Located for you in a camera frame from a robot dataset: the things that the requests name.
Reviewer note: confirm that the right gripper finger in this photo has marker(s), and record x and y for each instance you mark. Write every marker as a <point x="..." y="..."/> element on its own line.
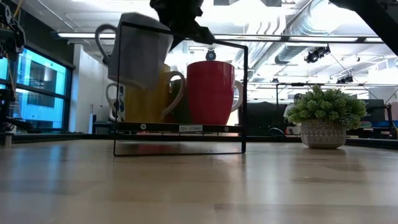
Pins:
<point x="176" y="39"/>
<point x="200" y="34"/>

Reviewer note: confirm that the grey-blue mug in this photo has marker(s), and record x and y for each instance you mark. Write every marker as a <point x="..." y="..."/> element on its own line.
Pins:
<point x="140" y="53"/>

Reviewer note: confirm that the teal green mug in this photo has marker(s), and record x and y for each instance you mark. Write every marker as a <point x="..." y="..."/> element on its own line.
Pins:
<point x="180" y="102"/>

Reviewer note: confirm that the cream white mug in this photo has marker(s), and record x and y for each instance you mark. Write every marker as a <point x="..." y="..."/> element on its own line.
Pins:
<point x="146" y="102"/>

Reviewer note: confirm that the white mug blue floral print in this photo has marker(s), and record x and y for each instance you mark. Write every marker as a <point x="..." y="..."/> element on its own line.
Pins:
<point x="120" y="99"/>

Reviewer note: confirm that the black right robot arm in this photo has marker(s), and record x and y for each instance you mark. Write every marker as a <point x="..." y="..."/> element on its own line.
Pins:
<point x="373" y="18"/>

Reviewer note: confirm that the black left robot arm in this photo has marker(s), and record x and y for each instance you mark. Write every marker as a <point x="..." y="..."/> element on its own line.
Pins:
<point x="12" y="37"/>

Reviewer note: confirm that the small round black fixture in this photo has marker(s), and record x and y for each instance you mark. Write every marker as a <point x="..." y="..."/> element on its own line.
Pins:
<point x="211" y="55"/>

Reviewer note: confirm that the black ceiling spotlight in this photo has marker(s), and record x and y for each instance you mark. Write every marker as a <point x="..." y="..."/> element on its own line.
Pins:
<point x="345" y="79"/>
<point x="314" y="56"/>

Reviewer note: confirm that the person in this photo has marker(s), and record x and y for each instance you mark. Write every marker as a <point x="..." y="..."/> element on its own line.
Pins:
<point x="298" y="97"/>

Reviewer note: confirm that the long ceiling light bar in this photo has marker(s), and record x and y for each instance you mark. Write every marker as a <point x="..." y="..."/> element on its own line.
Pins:
<point x="323" y="39"/>

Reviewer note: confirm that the green potted plant patterned pot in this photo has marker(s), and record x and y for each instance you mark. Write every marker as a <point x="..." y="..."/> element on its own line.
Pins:
<point x="326" y="105"/>

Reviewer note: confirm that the silver ventilation duct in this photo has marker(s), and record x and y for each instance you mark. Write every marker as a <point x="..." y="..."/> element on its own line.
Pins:
<point x="289" y="53"/>

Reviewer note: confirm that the black background workstation frame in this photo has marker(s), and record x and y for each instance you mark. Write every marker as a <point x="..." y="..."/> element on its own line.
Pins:
<point x="297" y="84"/>

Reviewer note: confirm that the white standing post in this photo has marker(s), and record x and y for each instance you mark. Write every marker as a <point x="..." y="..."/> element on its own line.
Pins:
<point x="92" y="121"/>

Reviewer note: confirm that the large window black frame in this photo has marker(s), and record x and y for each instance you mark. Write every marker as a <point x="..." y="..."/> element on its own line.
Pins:
<point x="40" y="77"/>

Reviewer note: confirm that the black aluminium table frame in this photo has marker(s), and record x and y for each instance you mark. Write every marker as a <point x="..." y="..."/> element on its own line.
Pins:
<point x="62" y="137"/>

